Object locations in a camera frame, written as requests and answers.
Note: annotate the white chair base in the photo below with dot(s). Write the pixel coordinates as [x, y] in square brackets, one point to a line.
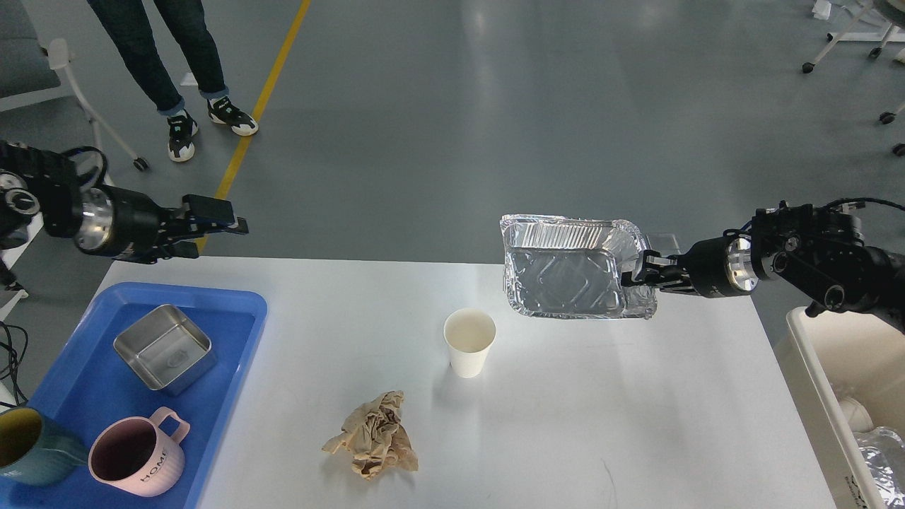
[890, 14]

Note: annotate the brown paper napkin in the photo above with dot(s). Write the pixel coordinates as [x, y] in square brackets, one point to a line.
[375, 437]

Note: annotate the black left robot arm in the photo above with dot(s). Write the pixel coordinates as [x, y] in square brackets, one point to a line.
[69, 192]

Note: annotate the teal ceramic mug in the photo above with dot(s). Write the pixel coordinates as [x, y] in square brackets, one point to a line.
[36, 450]

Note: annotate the pink ribbed mug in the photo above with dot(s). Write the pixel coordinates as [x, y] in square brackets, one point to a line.
[142, 456]

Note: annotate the blue plastic tray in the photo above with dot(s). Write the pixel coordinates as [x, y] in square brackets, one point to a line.
[90, 387]

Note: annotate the grey office chair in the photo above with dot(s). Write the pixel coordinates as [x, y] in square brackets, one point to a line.
[41, 98]

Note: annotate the white bin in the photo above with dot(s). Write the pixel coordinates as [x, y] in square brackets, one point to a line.
[834, 364]

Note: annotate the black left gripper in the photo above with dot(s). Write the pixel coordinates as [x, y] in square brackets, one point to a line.
[129, 226]

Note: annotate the white paper cup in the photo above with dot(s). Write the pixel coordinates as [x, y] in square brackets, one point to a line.
[469, 334]

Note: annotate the aluminium foil tray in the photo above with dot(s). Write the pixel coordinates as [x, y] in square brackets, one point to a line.
[572, 269]

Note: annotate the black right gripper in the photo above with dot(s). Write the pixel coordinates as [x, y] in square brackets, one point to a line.
[714, 268]

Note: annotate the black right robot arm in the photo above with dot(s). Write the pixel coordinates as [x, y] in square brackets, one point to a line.
[819, 250]

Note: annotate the white cup in bin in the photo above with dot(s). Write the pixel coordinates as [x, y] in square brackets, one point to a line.
[855, 415]

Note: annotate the crumpled foil in bin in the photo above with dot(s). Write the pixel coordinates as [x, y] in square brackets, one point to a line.
[883, 453]

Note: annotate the stainless steel rectangular tin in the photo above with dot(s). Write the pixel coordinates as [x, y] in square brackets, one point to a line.
[166, 350]

